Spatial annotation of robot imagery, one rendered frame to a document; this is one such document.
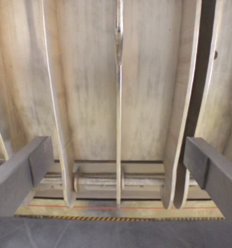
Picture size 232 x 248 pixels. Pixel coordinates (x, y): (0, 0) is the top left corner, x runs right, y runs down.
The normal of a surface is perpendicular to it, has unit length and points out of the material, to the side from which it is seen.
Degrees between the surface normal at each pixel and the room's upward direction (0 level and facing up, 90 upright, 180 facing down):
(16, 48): 4
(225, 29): 2
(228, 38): 3
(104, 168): 25
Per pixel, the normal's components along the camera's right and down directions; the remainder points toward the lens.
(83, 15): -0.02, 0.31
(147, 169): -0.02, 0.66
